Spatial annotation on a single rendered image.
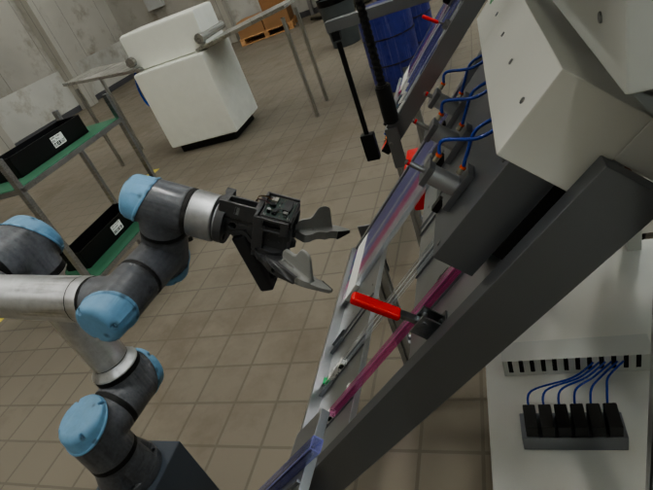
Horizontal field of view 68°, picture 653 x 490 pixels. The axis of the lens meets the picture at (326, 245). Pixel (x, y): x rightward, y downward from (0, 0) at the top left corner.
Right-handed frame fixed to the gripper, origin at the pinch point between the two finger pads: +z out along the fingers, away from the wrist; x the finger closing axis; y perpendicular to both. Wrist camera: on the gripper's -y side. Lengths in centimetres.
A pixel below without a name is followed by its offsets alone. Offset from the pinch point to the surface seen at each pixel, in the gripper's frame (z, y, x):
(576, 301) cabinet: 52, -18, 30
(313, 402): 1.4, -33.8, -3.2
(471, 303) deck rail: 14.0, 17.0, -20.7
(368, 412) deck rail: 8.6, -5.3, -20.9
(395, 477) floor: 33, -100, 22
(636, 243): 64, -9, 45
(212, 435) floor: -34, -137, 38
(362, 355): 7.4, -15.7, -3.5
